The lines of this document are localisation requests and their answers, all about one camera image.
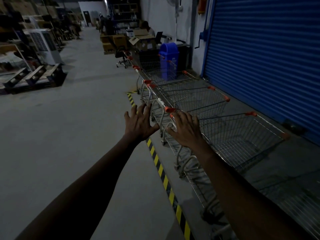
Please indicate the person's left hand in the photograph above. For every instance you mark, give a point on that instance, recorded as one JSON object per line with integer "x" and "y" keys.
{"x": 138, "y": 124}

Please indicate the person's right hand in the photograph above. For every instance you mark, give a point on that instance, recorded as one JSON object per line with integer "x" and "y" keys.
{"x": 186, "y": 132}

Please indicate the person's right forearm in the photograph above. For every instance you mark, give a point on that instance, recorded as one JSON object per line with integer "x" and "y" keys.
{"x": 250, "y": 197}

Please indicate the person's left forearm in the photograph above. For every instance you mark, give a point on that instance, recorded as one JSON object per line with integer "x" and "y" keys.
{"x": 80, "y": 194}

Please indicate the large black box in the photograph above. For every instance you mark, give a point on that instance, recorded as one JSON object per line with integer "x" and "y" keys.
{"x": 147, "y": 58}

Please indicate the black office chair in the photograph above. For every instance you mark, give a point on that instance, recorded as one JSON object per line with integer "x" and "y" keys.
{"x": 122, "y": 56}

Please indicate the blue plastic trash bin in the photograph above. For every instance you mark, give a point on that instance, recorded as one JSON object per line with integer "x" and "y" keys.
{"x": 168, "y": 59}

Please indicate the brown cardboard box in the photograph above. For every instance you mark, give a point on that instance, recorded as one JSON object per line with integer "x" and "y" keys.
{"x": 113, "y": 42}

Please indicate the flattened brown cardboard boxes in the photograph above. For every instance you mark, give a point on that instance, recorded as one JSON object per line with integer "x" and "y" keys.
{"x": 142, "y": 38}

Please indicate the small white container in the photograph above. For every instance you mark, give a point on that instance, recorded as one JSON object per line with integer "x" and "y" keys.
{"x": 129, "y": 32}

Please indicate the blue roller shutter door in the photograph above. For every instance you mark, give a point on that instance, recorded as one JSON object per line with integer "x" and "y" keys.
{"x": 262, "y": 59}

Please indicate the shutter floor lock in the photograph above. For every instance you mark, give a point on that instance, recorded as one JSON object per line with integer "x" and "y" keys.
{"x": 293, "y": 127}

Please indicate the dark storage shelf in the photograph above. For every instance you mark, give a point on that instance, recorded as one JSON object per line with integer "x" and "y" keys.
{"x": 125, "y": 12}

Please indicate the dark door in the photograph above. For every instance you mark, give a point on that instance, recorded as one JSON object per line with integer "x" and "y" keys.
{"x": 87, "y": 18}

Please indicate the white air cooler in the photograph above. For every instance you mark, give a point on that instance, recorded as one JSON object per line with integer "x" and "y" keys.
{"x": 46, "y": 46}

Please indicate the red fire extinguisher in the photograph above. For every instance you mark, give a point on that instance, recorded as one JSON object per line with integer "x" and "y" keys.
{"x": 202, "y": 4}

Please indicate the grey metal shelf rack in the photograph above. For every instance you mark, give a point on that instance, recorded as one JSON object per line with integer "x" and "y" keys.
{"x": 12, "y": 59}

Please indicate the stack of plain cardboard boxes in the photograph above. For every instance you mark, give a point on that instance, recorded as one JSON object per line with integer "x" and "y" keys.
{"x": 25, "y": 9}

